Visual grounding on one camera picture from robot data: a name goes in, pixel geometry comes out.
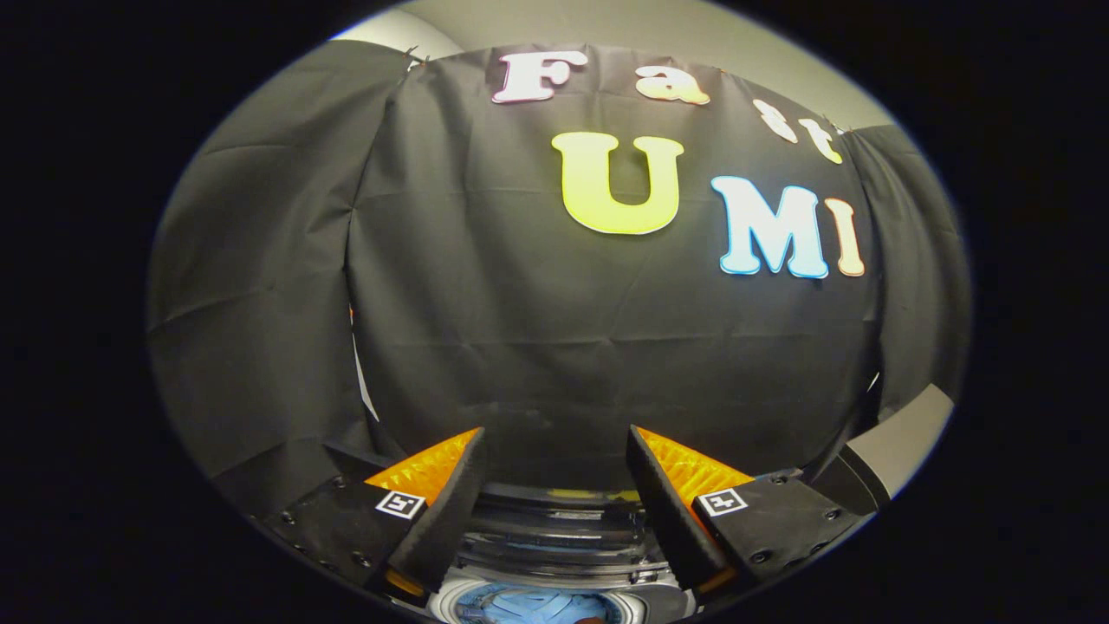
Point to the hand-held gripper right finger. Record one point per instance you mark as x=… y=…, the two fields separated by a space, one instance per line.
x=667 y=516

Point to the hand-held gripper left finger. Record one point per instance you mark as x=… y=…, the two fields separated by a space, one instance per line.
x=437 y=516

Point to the dark grey washing machine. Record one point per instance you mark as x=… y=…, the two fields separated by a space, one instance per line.
x=645 y=602

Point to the light blue polo shirt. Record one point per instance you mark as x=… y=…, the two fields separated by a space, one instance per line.
x=537 y=607

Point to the black backdrop cloth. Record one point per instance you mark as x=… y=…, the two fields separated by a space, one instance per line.
x=537 y=329

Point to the beige cabinet with dark top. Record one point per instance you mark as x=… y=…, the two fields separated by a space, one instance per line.
x=901 y=442

